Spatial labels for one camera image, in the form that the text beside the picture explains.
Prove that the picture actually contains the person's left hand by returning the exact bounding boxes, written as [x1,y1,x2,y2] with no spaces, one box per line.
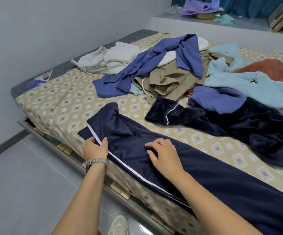
[81,136,109,162]

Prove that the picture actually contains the person's right hand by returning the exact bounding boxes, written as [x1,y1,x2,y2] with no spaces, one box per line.
[144,137,186,183]

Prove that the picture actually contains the bed with patterned beige sheet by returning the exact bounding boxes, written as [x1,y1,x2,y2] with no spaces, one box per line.
[10,29,283,235]

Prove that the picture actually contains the navy striped track pants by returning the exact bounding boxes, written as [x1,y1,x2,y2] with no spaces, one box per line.
[78,102,283,235]

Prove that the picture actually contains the light blue fleece pajama pants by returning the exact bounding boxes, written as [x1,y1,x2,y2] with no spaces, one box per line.
[129,82,145,96]

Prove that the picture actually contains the olive green trousers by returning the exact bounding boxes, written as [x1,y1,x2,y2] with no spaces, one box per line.
[132,50,235,103]

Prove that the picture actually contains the navy velvet garment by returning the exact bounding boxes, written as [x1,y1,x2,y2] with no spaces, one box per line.
[144,97,283,169]

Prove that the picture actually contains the white red-striped zip jacket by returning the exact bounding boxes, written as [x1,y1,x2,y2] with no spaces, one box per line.
[71,37,210,75]

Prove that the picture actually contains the light blue fleece garment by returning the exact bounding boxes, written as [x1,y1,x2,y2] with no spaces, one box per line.
[203,43,283,110]

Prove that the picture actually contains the rust brown garment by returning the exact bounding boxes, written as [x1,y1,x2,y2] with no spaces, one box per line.
[234,58,283,86]

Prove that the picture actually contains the person's left forearm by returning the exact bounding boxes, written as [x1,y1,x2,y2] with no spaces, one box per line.
[52,164,107,235]

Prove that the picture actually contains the person's right forearm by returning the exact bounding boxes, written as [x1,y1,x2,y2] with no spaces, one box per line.
[168,169,263,235]

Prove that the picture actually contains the grey band wristwatch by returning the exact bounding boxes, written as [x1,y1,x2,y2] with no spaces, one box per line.
[85,157,108,173]

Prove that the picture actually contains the white shoe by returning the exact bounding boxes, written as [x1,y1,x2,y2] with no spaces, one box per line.
[107,214,130,235]

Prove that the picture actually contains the blue printed booklet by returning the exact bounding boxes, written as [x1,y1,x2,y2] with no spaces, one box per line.
[26,70,54,92]

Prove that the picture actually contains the small wooden box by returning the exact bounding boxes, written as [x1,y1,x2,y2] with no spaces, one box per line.
[196,12,216,21]

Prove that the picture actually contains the clear plastic bag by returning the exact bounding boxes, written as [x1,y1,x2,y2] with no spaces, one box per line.
[166,3,182,15]

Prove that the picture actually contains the teal small item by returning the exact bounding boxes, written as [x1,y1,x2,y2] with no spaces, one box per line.
[214,13,236,25]

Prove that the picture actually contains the purple cloth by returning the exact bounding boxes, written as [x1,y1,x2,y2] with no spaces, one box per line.
[181,0,221,17]

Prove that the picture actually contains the blue curtain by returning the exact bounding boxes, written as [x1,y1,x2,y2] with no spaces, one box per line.
[172,0,283,19]

